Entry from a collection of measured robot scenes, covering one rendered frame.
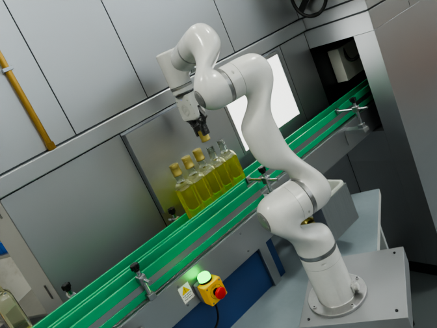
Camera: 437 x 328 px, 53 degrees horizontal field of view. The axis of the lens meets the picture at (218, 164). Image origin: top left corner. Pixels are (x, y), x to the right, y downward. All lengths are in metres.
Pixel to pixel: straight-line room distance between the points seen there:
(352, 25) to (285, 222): 1.23
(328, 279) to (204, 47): 0.76
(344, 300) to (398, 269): 0.21
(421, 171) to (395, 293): 1.08
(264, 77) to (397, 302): 0.75
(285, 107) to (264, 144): 0.96
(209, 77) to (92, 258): 0.81
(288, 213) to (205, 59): 0.47
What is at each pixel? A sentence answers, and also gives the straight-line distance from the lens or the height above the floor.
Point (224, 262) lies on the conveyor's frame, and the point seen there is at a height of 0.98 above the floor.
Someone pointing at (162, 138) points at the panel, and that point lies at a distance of 1.73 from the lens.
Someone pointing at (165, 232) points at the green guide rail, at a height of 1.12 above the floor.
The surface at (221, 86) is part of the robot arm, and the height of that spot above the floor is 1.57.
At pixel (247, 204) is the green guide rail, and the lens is 1.64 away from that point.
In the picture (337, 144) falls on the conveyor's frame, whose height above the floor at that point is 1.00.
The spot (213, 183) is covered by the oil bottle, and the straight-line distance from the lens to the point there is 1.68.
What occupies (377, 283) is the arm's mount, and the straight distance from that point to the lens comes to 1.51.
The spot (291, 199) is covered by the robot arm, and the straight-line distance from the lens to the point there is 1.25.
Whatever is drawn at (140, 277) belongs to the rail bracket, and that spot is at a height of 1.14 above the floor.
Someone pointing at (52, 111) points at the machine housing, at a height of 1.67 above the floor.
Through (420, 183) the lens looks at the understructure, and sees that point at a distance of 2.43.
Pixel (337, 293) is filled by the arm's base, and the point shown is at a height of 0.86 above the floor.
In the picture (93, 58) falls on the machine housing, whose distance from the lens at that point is 1.69.
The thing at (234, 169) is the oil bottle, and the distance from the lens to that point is 1.74.
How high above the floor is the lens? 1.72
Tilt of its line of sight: 16 degrees down
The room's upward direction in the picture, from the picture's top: 24 degrees counter-clockwise
